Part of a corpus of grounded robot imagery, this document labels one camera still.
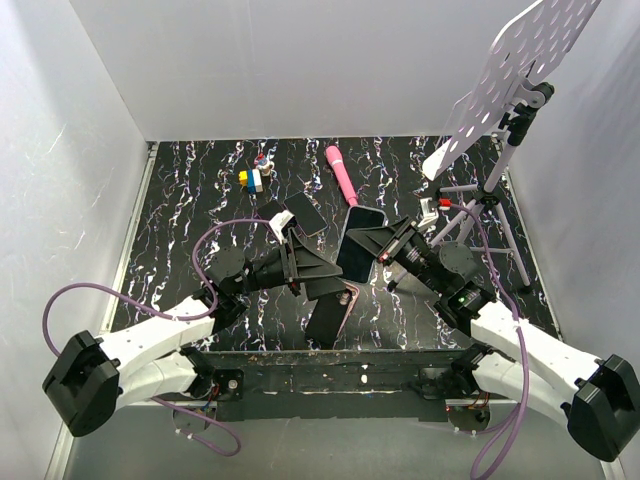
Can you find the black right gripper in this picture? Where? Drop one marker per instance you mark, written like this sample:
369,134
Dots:
385,242

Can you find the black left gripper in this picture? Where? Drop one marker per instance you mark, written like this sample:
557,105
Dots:
308,264

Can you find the black smartphone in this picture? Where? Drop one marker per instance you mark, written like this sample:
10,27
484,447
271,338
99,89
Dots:
269,210

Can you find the pink phone case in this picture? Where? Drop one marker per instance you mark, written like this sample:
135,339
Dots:
349,299

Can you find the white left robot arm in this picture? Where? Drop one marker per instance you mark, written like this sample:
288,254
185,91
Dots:
93,377

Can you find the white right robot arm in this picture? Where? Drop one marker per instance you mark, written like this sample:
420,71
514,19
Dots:
596,399

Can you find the pink cylindrical wand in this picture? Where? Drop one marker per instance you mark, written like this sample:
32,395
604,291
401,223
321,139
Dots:
336,162

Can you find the colourful toy block stack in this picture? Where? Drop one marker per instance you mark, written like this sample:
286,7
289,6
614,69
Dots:
251,180

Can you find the small toy figure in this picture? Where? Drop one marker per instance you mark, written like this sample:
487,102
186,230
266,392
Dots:
264,165

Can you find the purple music stand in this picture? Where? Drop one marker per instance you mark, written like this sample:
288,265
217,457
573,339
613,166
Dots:
508,94

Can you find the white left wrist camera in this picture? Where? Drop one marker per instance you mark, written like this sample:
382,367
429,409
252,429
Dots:
281,223

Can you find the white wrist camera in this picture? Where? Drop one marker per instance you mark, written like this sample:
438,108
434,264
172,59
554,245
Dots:
431,209
281,223

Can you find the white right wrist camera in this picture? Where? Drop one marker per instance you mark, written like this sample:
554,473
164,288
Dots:
431,209

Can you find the aluminium frame rail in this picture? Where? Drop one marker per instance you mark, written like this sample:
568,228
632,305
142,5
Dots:
64,442

